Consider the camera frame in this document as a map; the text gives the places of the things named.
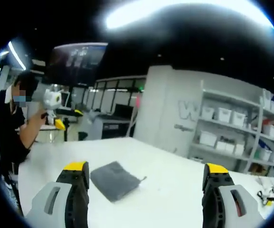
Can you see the grey towel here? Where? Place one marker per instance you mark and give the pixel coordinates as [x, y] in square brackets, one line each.
[115, 180]

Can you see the black stand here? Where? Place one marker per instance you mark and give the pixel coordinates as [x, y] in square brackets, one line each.
[67, 130]

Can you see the grey cabinet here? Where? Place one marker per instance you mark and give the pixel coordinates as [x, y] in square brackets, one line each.
[106, 126]

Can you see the hanging dark screen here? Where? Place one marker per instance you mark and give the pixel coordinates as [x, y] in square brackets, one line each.
[76, 63]

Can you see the black desk monitor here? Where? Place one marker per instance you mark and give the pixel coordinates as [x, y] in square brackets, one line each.
[123, 110]

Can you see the person's body in black shirt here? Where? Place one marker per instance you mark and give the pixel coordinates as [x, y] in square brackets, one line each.
[6, 123]

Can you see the black and yellow tool pile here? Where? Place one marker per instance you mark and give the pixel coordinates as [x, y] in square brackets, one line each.
[269, 193]

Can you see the ceiling light strip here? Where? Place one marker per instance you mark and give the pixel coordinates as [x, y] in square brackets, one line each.
[16, 55]

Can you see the pink cloth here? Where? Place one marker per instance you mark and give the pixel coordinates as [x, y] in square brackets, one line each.
[138, 102]

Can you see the white shelf rack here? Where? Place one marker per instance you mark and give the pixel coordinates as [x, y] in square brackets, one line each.
[259, 133]

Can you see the group of white storage bins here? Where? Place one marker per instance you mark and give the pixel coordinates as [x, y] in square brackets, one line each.
[224, 114]

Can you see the long ceiling light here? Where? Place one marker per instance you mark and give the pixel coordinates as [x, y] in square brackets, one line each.
[174, 10]

